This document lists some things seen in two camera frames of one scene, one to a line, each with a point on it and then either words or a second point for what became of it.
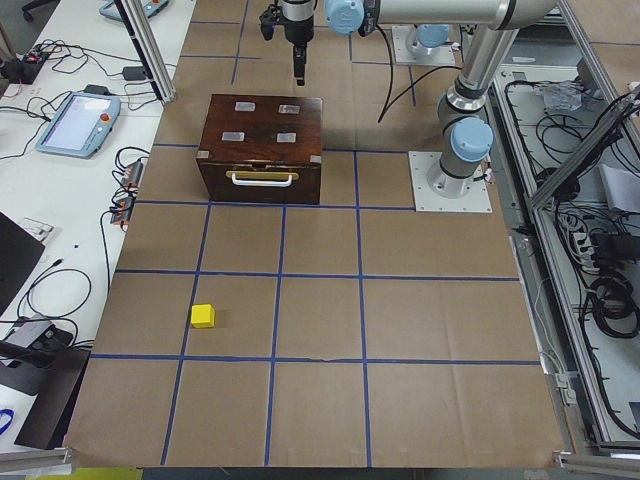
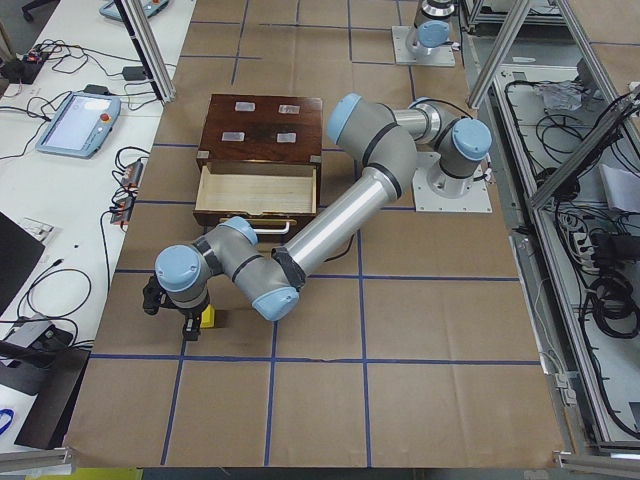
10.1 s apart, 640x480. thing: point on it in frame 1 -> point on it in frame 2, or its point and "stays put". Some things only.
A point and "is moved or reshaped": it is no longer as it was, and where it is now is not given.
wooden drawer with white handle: [272, 182] is moved or reshaped
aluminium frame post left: [147, 46] stays put
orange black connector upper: [132, 176] stays put
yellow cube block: [203, 316] stays put
